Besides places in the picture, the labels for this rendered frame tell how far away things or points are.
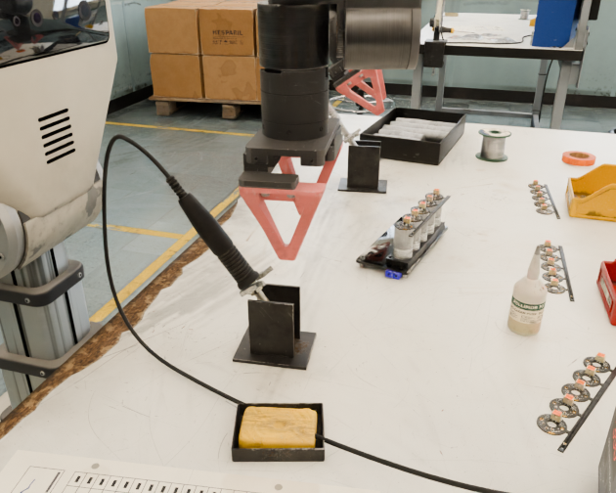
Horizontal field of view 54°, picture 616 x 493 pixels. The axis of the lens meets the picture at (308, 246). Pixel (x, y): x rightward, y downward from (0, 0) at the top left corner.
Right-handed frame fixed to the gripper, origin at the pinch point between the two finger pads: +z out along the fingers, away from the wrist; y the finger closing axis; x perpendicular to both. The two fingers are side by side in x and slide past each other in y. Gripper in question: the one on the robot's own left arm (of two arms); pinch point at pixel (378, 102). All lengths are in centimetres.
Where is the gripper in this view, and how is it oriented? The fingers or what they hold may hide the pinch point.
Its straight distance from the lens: 101.1
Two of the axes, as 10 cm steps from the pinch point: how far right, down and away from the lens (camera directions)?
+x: -8.1, 4.7, 3.6
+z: 5.7, 7.7, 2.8
